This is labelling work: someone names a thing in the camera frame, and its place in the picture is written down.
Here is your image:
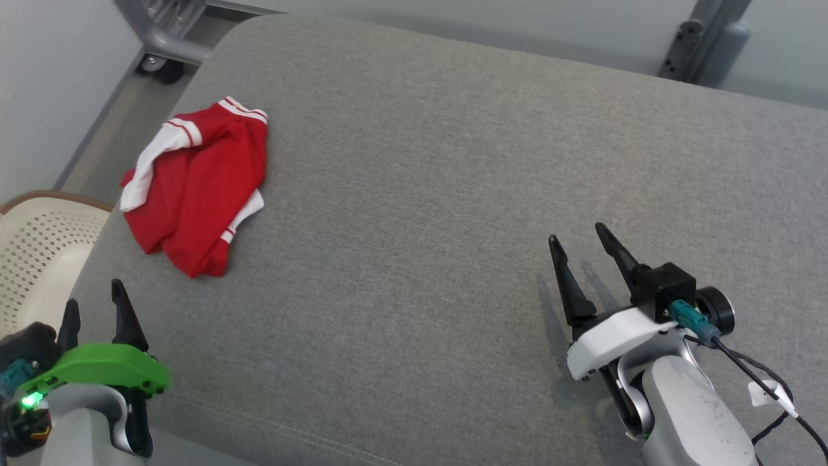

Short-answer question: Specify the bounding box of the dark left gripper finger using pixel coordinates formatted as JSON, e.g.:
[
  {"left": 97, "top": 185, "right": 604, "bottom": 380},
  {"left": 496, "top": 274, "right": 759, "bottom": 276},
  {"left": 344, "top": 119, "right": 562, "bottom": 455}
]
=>
[
  {"left": 57, "top": 299, "right": 82, "bottom": 355},
  {"left": 111, "top": 278, "right": 150, "bottom": 351}
]

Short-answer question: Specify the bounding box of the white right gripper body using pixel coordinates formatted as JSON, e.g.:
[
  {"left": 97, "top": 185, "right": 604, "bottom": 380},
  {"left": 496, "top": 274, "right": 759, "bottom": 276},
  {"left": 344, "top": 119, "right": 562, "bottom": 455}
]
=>
[{"left": 567, "top": 307, "right": 680, "bottom": 434}]

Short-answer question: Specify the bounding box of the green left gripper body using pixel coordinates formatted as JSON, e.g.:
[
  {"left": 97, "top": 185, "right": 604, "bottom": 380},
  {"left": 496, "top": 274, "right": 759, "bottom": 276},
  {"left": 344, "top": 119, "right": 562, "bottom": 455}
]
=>
[{"left": 16, "top": 343, "right": 171, "bottom": 458}]

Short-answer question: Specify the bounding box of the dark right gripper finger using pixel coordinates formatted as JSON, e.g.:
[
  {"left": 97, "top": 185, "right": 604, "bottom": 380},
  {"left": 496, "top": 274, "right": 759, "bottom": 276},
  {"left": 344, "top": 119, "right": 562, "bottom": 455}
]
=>
[
  {"left": 549, "top": 234, "right": 597, "bottom": 327},
  {"left": 595, "top": 222, "right": 642, "bottom": 296}
]

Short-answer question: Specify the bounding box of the red and white shirt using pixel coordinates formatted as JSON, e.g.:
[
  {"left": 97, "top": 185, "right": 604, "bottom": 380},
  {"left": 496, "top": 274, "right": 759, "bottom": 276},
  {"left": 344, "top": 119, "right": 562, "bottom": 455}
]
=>
[{"left": 120, "top": 96, "right": 269, "bottom": 279}]

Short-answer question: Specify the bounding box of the cream perforated laundry basket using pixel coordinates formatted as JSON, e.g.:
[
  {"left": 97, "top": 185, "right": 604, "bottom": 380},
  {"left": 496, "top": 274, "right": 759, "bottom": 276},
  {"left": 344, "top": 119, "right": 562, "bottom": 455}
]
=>
[{"left": 0, "top": 191, "right": 114, "bottom": 337}]

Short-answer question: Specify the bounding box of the black caster wheel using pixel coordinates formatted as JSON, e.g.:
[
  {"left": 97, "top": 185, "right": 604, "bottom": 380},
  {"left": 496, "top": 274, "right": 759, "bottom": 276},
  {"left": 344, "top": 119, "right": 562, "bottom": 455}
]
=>
[{"left": 138, "top": 55, "right": 186, "bottom": 85}]

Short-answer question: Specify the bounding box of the teal left camera connector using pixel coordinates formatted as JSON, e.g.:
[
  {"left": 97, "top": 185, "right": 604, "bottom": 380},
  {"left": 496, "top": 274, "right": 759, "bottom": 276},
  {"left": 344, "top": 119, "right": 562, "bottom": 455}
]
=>
[{"left": 0, "top": 359, "right": 39, "bottom": 397}]

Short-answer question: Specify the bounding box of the teal camera connector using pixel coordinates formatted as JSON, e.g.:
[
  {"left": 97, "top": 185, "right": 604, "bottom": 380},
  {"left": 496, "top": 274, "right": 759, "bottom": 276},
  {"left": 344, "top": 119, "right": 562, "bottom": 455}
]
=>
[
  {"left": 0, "top": 359, "right": 39, "bottom": 397},
  {"left": 671, "top": 299, "right": 721, "bottom": 344}
]

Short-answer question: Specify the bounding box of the teal right camera connector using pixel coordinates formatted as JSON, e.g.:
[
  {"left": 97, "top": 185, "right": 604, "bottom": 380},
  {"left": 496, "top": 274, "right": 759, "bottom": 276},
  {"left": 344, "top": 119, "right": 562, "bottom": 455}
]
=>
[{"left": 671, "top": 299, "right": 721, "bottom": 344}]

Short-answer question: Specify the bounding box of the thin black right cable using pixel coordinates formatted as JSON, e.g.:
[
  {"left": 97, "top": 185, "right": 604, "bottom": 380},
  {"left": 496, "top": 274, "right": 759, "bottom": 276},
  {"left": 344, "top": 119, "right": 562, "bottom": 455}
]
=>
[{"left": 686, "top": 333, "right": 828, "bottom": 466}]

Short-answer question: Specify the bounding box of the white cable tag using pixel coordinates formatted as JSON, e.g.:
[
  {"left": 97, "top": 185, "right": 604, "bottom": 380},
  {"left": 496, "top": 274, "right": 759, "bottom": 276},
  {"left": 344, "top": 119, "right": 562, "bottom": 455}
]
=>
[{"left": 748, "top": 379, "right": 798, "bottom": 418}]

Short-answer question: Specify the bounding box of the dark hinge bracket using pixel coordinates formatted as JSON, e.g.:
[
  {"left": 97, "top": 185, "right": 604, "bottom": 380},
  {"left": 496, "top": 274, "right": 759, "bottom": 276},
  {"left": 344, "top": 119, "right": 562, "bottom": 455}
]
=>
[{"left": 659, "top": 19, "right": 704, "bottom": 80}]

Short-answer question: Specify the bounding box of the grey cylinder post foot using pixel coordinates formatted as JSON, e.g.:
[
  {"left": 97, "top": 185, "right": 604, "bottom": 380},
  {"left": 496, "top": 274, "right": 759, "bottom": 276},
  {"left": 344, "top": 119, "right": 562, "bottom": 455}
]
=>
[{"left": 699, "top": 21, "right": 751, "bottom": 89}]

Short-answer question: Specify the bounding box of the grey metal partition post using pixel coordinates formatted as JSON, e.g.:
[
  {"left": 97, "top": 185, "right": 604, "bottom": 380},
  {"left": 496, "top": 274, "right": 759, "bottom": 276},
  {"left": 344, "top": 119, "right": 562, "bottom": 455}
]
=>
[{"left": 689, "top": 0, "right": 754, "bottom": 85}]

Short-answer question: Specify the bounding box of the grey metal cart frame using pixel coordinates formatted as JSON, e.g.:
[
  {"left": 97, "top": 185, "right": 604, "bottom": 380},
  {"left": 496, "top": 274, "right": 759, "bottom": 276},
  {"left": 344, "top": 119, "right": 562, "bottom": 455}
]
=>
[{"left": 115, "top": 0, "right": 285, "bottom": 65}]

